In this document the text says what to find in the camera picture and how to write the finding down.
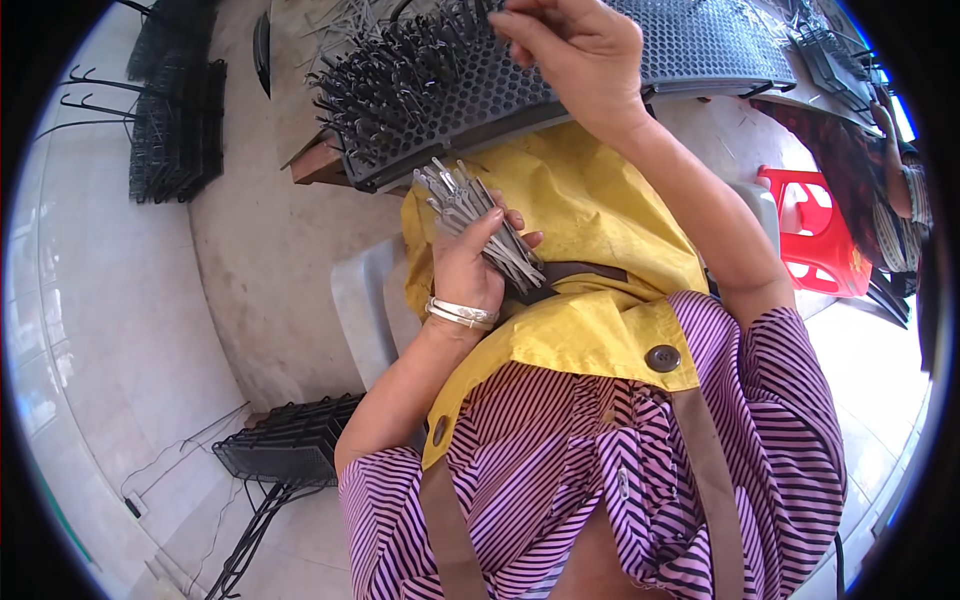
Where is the person's right hand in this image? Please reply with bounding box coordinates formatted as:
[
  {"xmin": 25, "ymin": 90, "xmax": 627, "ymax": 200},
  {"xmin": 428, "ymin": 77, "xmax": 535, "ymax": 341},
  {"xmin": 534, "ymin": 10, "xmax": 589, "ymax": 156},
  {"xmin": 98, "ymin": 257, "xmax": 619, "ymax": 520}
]
[{"xmin": 487, "ymin": 0, "xmax": 652, "ymax": 138}]

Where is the cluster of black inserted pins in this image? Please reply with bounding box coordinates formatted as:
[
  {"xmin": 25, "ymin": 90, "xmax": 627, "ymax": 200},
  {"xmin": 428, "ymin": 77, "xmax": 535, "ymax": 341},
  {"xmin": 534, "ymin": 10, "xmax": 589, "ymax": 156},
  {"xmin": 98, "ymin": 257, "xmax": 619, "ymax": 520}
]
[{"xmin": 306, "ymin": 0, "xmax": 526, "ymax": 168}]

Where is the person's body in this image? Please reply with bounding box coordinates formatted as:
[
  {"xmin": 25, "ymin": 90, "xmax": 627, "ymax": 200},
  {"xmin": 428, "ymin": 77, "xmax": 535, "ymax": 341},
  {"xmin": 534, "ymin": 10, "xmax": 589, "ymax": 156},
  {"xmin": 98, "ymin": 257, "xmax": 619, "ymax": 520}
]
[{"xmin": 337, "ymin": 120, "xmax": 849, "ymax": 600}]

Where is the tall stack of black racks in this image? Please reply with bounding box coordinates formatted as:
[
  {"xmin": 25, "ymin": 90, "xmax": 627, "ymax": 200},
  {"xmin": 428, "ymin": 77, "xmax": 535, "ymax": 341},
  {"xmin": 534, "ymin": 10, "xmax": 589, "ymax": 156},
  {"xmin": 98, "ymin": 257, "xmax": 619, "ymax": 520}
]
[{"xmin": 33, "ymin": 0, "xmax": 228, "ymax": 205}]

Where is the red plastic stool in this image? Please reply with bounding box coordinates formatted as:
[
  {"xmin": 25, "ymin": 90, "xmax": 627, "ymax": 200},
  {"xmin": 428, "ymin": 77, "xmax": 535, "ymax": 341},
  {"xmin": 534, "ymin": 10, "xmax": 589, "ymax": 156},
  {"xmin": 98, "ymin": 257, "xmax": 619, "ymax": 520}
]
[{"xmin": 756, "ymin": 165, "xmax": 876, "ymax": 299}]

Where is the bundle of silver metal pins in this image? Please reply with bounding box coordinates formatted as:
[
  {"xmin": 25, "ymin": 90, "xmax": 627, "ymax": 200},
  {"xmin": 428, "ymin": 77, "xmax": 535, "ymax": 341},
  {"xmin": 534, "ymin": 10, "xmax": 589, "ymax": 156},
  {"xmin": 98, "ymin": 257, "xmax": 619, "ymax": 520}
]
[{"xmin": 412, "ymin": 156, "xmax": 549, "ymax": 295}]

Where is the black perforated honeycomb board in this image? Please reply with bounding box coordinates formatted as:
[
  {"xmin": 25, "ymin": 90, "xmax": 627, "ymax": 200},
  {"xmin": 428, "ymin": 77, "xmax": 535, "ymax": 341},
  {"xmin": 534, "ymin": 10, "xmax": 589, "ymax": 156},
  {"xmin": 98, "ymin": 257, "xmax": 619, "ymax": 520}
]
[{"xmin": 307, "ymin": 0, "xmax": 798, "ymax": 194}]

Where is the silver bracelet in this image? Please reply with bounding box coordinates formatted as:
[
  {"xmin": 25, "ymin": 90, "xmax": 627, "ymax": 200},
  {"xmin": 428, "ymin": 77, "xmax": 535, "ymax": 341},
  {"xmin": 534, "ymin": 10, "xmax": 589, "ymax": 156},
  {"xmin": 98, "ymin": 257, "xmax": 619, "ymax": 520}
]
[{"xmin": 424, "ymin": 295, "xmax": 501, "ymax": 332}]

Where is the wooden block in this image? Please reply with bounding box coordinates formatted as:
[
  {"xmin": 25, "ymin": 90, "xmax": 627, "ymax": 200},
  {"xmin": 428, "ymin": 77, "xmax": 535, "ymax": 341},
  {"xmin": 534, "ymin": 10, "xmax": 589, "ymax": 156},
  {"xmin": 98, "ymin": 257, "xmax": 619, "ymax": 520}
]
[{"xmin": 282, "ymin": 129, "xmax": 410, "ymax": 198}]

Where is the low stack of black racks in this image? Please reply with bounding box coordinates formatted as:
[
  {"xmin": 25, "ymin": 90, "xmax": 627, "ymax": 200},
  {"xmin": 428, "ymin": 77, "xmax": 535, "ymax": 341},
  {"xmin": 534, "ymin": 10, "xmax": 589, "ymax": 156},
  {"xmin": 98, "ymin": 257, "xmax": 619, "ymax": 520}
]
[{"xmin": 212, "ymin": 393, "xmax": 366, "ymax": 489}]

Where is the loose heap of metal pins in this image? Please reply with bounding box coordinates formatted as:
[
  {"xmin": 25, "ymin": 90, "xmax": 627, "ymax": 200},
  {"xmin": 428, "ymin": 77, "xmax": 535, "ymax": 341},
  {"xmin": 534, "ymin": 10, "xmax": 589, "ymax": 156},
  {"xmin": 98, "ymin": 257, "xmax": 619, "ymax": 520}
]
[{"xmin": 298, "ymin": 0, "xmax": 421, "ymax": 48}]

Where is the thin black floor cable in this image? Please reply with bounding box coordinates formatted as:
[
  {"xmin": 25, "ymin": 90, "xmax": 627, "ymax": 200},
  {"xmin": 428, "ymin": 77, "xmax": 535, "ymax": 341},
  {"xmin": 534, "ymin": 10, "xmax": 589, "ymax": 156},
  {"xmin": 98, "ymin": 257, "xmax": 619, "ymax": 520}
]
[{"xmin": 120, "ymin": 402, "xmax": 252, "ymax": 520}]

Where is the black metal rod frame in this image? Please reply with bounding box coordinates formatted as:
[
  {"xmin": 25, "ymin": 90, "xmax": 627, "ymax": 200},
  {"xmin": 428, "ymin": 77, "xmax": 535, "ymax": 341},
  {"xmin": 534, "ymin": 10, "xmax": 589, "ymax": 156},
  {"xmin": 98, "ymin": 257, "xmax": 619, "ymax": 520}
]
[{"xmin": 204, "ymin": 481, "xmax": 325, "ymax": 600}]

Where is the heap of black wire racks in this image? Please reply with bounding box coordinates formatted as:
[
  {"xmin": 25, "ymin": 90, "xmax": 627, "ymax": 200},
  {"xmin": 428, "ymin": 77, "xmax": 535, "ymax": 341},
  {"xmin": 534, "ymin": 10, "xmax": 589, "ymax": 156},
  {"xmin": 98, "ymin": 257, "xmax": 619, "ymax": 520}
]
[{"xmin": 783, "ymin": 0, "xmax": 880, "ymax": 115}]

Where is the person's left hand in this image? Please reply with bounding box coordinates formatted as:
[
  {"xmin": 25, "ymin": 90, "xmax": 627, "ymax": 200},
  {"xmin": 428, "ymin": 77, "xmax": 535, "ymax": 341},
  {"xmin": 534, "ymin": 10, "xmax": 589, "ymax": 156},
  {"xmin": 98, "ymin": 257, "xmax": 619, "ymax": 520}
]
[{"xmin": 432, "ymin": 207, "xmax": 546, "ymax": 312}]

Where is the black curved plastic piece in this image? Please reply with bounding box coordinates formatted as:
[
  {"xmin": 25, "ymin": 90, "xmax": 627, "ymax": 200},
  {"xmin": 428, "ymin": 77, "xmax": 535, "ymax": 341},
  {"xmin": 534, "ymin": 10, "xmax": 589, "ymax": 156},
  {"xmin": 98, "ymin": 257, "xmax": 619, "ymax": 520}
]
[{"xmin": 252, "ymin": 10, "xmax": 273, "ymax": 100}]

